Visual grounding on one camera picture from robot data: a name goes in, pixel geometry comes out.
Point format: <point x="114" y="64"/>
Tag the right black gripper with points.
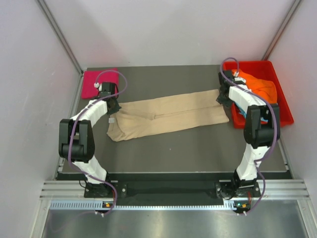
<point x="227" y="104"/>

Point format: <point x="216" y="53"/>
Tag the blue t shirt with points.
<point x="243" y="113"/>

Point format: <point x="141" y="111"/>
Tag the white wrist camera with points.
<point x="98" y="86"/>
<point x="238" y="79"/>

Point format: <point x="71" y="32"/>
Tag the red plastic bin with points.
<point x="267" y="70"/>

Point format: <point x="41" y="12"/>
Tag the left aluminium frame post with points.
<point x="43" y="6"/>

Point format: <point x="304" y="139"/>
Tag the folded pink t shirt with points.
<point x="88" y="89"/>

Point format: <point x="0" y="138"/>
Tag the aluminium rail profile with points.
<point x="275" y="189"/>

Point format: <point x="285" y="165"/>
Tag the beige t shirt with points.
<point x="165" y="115"/>

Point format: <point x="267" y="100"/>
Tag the right aluminium frame post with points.
<point x="282" y="27"/>

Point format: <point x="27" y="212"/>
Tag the grey slotted cable duct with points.
<point x="104" y="206"/>

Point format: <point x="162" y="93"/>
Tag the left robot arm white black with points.
<point x="76" y="141"/>

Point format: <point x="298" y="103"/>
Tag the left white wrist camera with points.
<point x="98" y="86"/>

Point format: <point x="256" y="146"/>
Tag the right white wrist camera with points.
<point x="238" y="79"/>

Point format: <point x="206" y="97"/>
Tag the aluminium frame post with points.
<point x="43" y="6"/>
<point x="282" y="27"/>

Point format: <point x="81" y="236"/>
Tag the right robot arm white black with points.
<point x="261" y="130"/>

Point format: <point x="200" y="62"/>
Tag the orange t shirt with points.
<point x="263" y="88"/>

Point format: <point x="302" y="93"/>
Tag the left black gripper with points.
<point x="115" y="109"/>

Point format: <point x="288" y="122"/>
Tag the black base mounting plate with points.
<point x="160" y="190"/>

